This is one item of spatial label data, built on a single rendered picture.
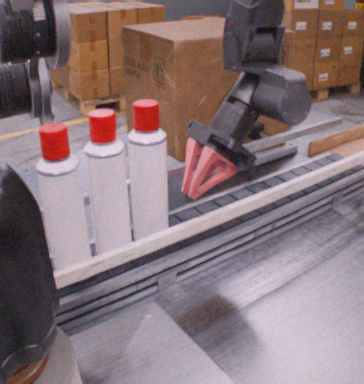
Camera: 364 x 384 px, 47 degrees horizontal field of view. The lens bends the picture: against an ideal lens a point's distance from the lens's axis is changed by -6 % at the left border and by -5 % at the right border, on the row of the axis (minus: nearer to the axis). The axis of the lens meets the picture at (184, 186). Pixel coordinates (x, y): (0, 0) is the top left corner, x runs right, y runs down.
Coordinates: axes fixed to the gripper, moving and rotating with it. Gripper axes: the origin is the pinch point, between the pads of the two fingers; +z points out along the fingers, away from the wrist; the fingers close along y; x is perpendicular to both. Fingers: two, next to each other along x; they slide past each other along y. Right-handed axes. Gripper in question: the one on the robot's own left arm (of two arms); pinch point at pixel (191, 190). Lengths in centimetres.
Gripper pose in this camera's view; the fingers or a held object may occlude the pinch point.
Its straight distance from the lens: 64.8
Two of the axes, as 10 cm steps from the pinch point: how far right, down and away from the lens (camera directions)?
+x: 6.3, 3.6, 6.9
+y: 5.7, 3.9, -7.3
